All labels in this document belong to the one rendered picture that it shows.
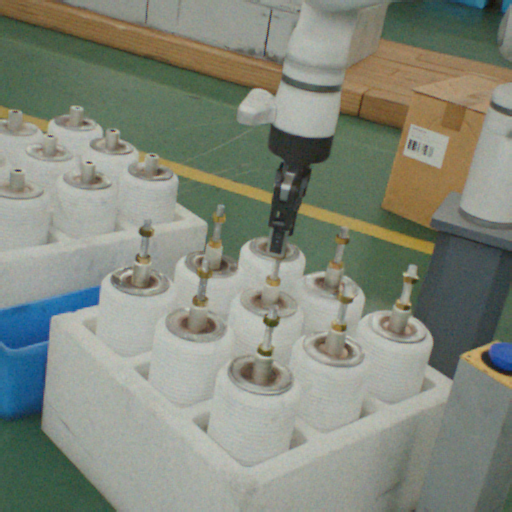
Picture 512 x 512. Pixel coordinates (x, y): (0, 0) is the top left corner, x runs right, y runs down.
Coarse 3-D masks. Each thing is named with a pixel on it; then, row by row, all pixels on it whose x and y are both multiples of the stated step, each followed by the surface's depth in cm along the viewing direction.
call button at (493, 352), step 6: (498, 342) 101; (504, 342) 101; (492, 348) 99; (498, 348) 99; (504, 348) 100; (510, 348) 100; (492, 354) 99; (498, 354) 98; (504, 354) 98; (510, 354) 99; (492, 360) 99; (498, 360) 98; (504, 360) 98; (510, 360) 98; (498, 366) 99; (504, 366) 98; (510, 366) 98
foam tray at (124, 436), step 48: (96, 336) 116; (48, 384) 122; (96, 384) 113; (144, 384) 108; (432, 384) 120; (48, 432) 125; (96, 432) 115; (144, 432) 107; (192, 432) 102; (336, 432) 106; (384, 432) 109; (432, 432) 118; (96, 480) 117; (144, 480) 108; (192, 480) 101; (240, 480) 96; (288, 480) 99; (336, 480) 106; (384, 480) 114
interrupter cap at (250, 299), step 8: (256, 288) 119; (240, 296) 116; (248, 296) 117; (256, 296) 117; (280, 296) 118; (288, 296) 118; (248, 304) 115; (256, 304) 116; (280, 304) 117; (288, 304) 116; (296, 304) 117; (256, 312) 113; (264, 312) 114; (280, 312) 114; (288, 312) 115; (296, 312) 115
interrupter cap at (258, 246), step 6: (252, 240) 132; (258, 240) 133; (264, 240) 133; (252, 246) 130; (258, 246) 131; (264, 246) 132; (288, 246) 133; (294, 246) 133; (252, 252) 129; (258, 252) 129; (264, 252) 130; (288, 252) 131; (294, 252) 131; (264, 258) 128; (270, 258) 128; (288, 258) 129; (294, 258) 129
